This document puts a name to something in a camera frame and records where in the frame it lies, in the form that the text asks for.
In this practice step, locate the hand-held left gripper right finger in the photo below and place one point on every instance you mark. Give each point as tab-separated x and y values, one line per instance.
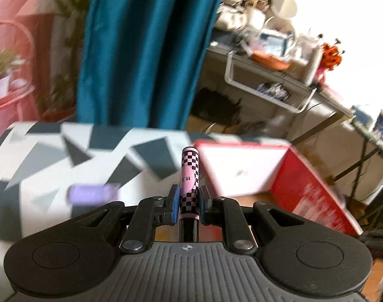
204	207

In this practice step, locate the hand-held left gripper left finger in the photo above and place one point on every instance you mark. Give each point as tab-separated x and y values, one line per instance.
174	207

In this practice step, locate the pink checkered tube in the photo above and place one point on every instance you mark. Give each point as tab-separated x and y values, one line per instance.
189	179

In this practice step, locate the red strawberry print box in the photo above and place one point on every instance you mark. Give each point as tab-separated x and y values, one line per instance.
308	195

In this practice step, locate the purple rectangular case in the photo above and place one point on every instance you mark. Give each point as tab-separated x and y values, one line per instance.
92	193

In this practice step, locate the black bag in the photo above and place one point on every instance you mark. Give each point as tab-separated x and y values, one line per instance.
215	103

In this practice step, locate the blue white packets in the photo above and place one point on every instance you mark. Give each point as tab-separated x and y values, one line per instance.
272	90

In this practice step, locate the geometric patterned tablecloth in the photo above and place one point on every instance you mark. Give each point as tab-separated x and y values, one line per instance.
37	170

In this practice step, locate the teal curtain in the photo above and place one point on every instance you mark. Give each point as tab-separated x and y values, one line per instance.
141	53

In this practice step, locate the orange tray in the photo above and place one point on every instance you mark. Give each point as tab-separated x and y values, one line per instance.
270	62

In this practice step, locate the grey desk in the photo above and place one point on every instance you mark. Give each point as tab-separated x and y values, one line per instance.
323	100

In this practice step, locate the orange flowers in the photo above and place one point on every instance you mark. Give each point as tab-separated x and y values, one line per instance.
331	55

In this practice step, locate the white round mirror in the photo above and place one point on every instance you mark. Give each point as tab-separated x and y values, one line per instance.
285	5

